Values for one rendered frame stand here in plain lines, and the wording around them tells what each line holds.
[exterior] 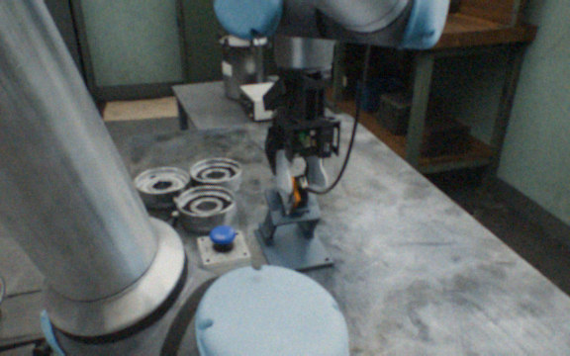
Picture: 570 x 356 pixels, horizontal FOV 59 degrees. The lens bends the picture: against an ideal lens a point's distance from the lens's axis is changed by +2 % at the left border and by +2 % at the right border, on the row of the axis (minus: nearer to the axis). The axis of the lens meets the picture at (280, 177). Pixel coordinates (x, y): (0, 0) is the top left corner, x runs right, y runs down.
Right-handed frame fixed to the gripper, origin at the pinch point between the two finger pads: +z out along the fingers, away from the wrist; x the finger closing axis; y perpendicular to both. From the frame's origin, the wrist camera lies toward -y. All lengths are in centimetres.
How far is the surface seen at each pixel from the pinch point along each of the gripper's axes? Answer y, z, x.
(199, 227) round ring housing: -10.6, 10.7, -14.1
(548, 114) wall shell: -101, 40, 150
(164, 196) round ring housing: -20.3, 8.8, -18.9
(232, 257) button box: 3.5, 7.6, -11.2
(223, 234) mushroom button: 1.5, 4.7, -12.0
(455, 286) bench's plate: 14.2, 12.1, 20.5
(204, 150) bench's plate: -45.6, 12.0, -7.6
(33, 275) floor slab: -121, 92, -70
